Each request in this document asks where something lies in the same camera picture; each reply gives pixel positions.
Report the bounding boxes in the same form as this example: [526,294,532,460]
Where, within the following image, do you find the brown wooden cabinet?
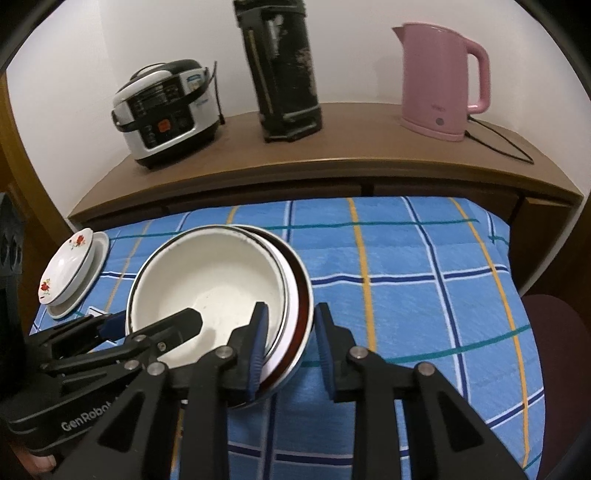
[67,102,585,296]

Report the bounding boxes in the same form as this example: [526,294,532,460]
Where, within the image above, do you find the white rice cooker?
[111,58,227,171]

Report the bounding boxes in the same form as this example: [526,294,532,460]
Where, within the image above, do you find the grey round plate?
[46,231,110,320]

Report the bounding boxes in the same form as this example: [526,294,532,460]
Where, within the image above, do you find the white red-flower plate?
[38,228,95,306]

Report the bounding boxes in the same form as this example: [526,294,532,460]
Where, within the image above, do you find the black thermos flask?
[232,0,322,144]

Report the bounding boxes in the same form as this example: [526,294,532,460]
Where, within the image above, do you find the brown wooden door frame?
[0,69,70,232]

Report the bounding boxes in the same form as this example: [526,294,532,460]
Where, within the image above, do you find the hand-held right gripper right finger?
[315,302,528,480]

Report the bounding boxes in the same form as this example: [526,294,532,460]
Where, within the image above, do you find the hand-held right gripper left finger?
[53,301,270,480]

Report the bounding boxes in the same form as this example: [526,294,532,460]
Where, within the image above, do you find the dark red seat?
[521,294,589,480]

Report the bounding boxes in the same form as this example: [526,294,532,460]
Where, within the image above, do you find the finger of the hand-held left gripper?
[133,308,204,356]
[88,311,127,344]

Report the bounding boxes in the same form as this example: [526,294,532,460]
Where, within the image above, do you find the pink electric kettle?
[392,21,491,142]

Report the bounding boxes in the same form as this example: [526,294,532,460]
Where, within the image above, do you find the person's left hand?
[21,455,61,476]

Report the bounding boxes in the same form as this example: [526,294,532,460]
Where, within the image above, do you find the white enamel bowl dark rim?
[126,224,289,370]

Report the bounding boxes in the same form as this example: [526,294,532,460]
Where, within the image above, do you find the red bowl pink inside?
[249,228,315,409]

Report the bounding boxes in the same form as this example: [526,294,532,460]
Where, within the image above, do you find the blue checked tablecloth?
[28,196,546,480]

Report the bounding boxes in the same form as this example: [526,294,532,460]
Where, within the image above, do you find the kettle black cable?
[464,115,535,165]

